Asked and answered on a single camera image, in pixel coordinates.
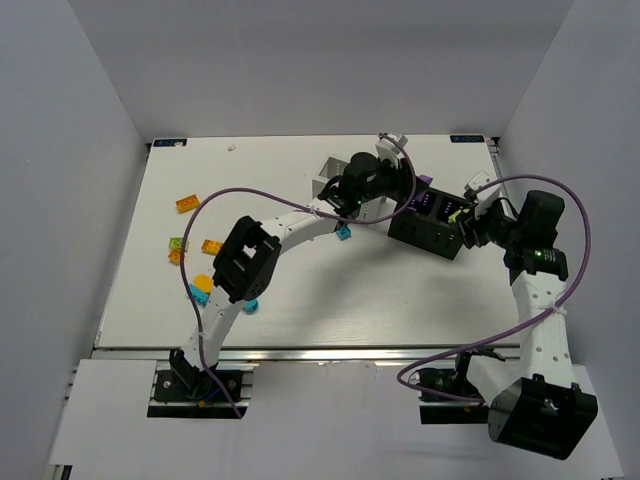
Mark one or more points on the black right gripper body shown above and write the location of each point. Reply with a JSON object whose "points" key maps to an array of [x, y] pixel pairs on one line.
{"points": [[470, 230]]}

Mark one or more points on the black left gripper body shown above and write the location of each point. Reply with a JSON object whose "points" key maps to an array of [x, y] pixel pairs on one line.
{"points": [[406, 176]]}

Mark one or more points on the purple half-round lego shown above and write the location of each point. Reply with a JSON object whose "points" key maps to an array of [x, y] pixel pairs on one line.
{"points": [[425, 179]]}

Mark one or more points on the cyan rounded lego brick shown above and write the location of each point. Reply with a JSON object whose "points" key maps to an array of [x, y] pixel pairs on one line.
{"points": [[251, 306]]}

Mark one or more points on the small orange lego brick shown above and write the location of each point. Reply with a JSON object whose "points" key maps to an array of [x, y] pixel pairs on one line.
{"points": [[211, 247]]}

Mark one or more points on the orange rounded lego brick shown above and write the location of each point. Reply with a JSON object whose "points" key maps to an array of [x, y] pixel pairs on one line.
{"points": [[203, 282]]}

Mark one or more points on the cyan lego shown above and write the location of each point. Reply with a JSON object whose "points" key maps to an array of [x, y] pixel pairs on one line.
{"points": [[200, 296]]}

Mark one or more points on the small green curved lego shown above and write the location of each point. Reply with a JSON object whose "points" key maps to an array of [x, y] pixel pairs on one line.
{"points": [[178, 243]]}

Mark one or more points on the green curved lego brick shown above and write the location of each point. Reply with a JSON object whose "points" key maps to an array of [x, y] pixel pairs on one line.
{"points": [[453, 218]]}

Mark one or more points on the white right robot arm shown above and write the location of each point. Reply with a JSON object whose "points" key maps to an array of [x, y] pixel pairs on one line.
{"points": [[542, 408]]}

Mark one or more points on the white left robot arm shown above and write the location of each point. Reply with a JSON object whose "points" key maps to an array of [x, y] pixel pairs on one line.
{"points": [[243, 268]]}

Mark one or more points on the white two-compartment container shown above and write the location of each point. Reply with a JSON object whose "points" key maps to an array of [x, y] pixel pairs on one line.
{"points": [[332, 167]]}

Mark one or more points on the black two-compartment container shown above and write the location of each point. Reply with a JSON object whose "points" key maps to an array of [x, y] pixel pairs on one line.
{"points": [[425, 223]]}

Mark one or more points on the cyan hollow lego brick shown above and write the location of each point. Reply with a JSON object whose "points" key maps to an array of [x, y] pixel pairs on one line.
{"points": [[343, 232]]}

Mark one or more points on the blue right corner sticker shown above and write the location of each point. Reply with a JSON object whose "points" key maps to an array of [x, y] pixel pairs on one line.
{"points": [[466, 138]]}

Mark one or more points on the blue corner sticker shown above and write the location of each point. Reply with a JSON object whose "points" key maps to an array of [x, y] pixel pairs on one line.
{"points": [[466, 138], [169, 143]]}

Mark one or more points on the orange rectangular lego brick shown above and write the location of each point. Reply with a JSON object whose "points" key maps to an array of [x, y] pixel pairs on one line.
{"points": [[187, 204]]}

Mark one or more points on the small orange square lego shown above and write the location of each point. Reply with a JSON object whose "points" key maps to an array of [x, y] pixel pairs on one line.
{"points": [[175, 256]]}

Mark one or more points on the blue left corner sticker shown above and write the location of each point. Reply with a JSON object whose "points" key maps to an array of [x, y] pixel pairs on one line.
{"points": [[169, 143]]}

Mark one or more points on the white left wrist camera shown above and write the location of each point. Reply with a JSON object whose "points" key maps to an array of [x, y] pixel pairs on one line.
{"points": [[389, 146]]}

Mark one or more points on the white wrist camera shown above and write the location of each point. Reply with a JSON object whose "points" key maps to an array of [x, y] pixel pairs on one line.
{"points": [[482, 199], [389, 146]]}

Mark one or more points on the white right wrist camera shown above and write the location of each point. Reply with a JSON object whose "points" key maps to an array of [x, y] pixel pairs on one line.
{"points": [[482, 199]]}

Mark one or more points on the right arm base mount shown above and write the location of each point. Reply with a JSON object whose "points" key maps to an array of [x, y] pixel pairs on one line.
{"points": [[454, 399]]}

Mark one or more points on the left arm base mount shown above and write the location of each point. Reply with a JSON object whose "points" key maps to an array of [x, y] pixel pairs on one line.
{"points": [[170, 398]]}

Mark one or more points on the aluminium front rail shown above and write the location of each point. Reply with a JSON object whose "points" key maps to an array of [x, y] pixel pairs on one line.
{"points": [[386, 355]]}

